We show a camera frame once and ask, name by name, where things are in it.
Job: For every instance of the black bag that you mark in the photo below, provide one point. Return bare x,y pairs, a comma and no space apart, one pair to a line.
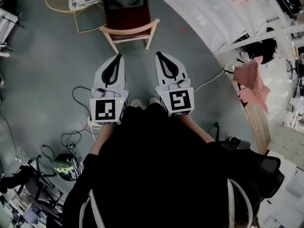
261,51

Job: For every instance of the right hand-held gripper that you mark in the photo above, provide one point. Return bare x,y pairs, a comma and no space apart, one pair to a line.
180,101

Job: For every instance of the pink cloth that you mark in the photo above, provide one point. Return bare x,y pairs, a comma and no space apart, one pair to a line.
251,82

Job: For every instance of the person's right shoe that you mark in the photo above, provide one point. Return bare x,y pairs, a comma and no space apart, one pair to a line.
154,101

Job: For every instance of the wooden chair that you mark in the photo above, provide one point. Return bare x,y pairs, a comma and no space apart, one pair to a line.
128,18

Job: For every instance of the white perforated metal rail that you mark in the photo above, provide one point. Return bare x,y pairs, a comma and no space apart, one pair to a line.
261,37

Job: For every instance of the wooden slatted panel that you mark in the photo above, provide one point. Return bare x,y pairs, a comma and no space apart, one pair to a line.
257,129

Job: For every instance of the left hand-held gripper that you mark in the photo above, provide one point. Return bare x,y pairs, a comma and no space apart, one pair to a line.
104,110

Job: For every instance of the person's black top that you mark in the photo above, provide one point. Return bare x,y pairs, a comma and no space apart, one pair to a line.
154,170

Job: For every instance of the dark green helmet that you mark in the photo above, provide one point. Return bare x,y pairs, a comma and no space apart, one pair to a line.
65,167

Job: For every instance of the person's right forearm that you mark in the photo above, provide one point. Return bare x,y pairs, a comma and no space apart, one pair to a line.
197,128

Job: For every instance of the person's left forearm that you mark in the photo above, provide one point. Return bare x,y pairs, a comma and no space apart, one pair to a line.
103,136

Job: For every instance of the white power strip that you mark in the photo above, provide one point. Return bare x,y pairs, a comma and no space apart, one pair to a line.
91,122

